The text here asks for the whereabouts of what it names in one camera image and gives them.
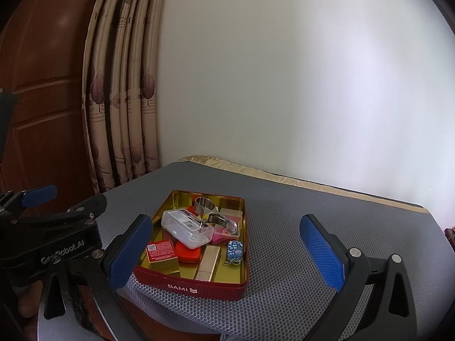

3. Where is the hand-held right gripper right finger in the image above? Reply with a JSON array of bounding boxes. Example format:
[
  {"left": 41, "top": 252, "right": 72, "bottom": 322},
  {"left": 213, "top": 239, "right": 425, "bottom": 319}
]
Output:
[{"left": 299, "top": 214, "right": 418, "bottom": 341}]

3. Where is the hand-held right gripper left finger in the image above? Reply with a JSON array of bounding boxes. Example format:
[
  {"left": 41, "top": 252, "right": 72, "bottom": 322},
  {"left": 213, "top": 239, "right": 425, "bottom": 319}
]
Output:
[{"left": 37, "top": 214, "right": 154, "bottom": 341}]

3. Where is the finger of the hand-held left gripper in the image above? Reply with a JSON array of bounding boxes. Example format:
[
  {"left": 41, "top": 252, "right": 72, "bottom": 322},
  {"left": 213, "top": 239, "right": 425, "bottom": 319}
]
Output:
[
  {"left": 21, "top": 194, "right": 107, "bottom": 226},
  {"left": 0, "top": 185, "right": 57, "bottom": 210}
]

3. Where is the red and beige carton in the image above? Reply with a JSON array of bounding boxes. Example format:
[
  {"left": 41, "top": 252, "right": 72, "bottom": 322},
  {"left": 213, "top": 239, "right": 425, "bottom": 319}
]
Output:
[{"left": 146, "top": 240, "right": 181, "bottom": 274}]

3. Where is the red rounded case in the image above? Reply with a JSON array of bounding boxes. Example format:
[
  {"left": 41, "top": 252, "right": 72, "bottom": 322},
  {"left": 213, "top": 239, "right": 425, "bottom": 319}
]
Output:
[{"left": 174, "top": 242, "right": 201, "bottom": 264}]

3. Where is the clear plastic box with label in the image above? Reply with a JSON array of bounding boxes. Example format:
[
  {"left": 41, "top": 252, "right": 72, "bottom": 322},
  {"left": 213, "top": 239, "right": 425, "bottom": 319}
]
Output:
[{"left": 161, "top": 209, "right": 215, "bottom": 250}]

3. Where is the long gold box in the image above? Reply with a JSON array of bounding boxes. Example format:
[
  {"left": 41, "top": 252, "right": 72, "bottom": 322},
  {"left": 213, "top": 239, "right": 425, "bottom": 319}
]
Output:
[{"left": 194, "top": 245, "right": 222, "bottom": 281}]

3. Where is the blue patterned tin keychain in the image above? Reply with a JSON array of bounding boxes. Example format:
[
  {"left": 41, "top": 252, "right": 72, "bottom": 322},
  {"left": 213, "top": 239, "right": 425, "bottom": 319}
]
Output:
[{"left": 223, "top": 240, "right": 245, "bottom": 267}]

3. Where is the red tin box gold inside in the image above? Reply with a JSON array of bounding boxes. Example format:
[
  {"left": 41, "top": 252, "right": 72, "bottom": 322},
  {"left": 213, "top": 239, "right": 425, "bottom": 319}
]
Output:
[{"left": 133, "top": 189, "right": 248, "bottom": 301}]

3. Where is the clear case with red insert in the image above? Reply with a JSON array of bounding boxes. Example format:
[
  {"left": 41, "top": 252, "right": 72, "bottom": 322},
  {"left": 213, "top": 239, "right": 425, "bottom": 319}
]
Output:
[{"left": 212, "top": 207, "right": 243, "bottom": 244}]

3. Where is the person's left hand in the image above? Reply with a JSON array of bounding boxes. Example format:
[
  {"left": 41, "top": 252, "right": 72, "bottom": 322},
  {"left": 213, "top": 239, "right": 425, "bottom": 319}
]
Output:
[{"left": 16, "top": 280, "right": 41, "bottom": 318}]

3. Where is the brown wooden door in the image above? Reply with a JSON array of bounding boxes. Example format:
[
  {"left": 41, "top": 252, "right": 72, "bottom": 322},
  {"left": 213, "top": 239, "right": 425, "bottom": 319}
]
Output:
[{"left": 0, "top": 0, "right": 107, "bottom": 199}]

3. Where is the beige leaf print curtain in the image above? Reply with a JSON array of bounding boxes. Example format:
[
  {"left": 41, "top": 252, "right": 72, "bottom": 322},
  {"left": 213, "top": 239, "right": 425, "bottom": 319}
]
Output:
[{"left": 82, "top": 0, "right": 171, "bottom": 192}]

